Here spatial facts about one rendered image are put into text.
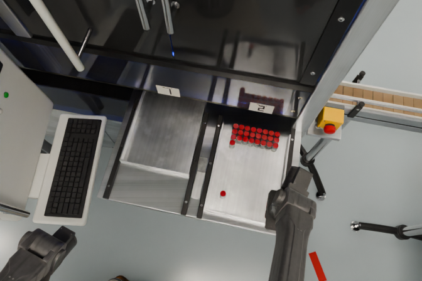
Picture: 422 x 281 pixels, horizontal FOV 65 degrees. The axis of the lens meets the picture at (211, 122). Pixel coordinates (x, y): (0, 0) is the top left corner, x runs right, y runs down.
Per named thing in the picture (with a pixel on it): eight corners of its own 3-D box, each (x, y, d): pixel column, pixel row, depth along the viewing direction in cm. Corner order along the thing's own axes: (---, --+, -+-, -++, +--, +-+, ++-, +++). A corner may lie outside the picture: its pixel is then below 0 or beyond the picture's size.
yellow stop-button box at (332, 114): (318, 110, 123) (324, 101, 117) (337, 113, 123) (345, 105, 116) (316, 128, 120) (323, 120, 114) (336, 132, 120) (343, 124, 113)
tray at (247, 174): (222, 124, 130) (223, 121, 126) (289, 137, 127) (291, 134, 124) (203, 211, 116) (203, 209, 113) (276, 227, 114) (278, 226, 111)
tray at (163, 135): (146, 85, 137) (145, 81, 133) (208, 96, 134) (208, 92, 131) (121, 162, 123) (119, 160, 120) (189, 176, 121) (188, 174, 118)
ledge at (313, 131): (309, 103, 135) (310, 101, 133) (341, 109, 134) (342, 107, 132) (306, 135, 130) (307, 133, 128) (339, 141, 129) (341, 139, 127)
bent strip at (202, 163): (200, 160, 124) (199, 155, 118) (207, 162, 123) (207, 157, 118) (190, 197, 118) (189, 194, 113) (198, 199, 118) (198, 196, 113)
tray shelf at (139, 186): (135, 85, 139) (135, 83, 137) (302, 116, 133) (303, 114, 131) (98, 197, 120) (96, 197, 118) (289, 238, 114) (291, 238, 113)
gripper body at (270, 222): (293, 195, 89) (299, 190, 82) (288, 234, 86) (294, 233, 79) (269, 190, 90) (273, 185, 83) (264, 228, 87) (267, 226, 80)
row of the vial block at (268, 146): (230, 137, 127) (231, 133, 123) (276, 147, 126) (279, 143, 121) (229, 143, 126) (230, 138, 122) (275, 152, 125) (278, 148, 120)
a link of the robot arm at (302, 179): (275, 202, 70) (312, 222, 69) (297, 155, 73) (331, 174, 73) (262, 204, 81) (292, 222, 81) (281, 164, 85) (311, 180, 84)
